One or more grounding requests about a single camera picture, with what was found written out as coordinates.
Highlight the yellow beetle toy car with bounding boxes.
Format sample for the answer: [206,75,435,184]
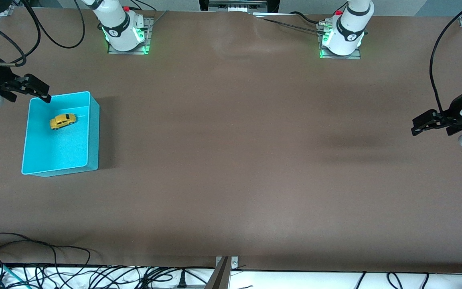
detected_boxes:
[50,113,77,131]

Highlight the turquoise plastic bin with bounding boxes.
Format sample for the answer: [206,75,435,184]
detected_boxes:
[21,91,100,177]

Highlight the grey power strip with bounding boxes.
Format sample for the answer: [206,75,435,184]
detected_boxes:
[208,0,268,12]

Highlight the grey metal mast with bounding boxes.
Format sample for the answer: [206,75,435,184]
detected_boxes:
[204,257,231,289]

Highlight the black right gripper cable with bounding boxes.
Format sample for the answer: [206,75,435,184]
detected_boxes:
[0,16,27,67]

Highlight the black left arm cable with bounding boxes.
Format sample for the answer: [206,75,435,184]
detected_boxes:
[430,0,462,115]

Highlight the black hanging right arm cable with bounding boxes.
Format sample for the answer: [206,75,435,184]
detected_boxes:
[22,0,86,49]

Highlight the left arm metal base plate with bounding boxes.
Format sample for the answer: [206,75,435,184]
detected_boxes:
[318,21,362,60]

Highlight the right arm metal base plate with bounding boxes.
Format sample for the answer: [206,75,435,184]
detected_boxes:
[107,17,154,55]

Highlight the thin grey cable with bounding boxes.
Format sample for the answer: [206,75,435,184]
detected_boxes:
[145,10,170,33]

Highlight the short black table cable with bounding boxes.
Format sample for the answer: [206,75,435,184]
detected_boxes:
[290,11,320,24]

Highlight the black looped floor cable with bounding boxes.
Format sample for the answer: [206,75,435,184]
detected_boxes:
[387,272,405,289]

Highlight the black looping cable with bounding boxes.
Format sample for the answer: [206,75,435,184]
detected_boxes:
[0,232,92,269]

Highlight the long black table cable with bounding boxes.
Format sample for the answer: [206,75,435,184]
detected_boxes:
[251,13,328,36]

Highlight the small metal table bracket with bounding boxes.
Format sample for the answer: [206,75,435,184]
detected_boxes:
[215,256,239,270]

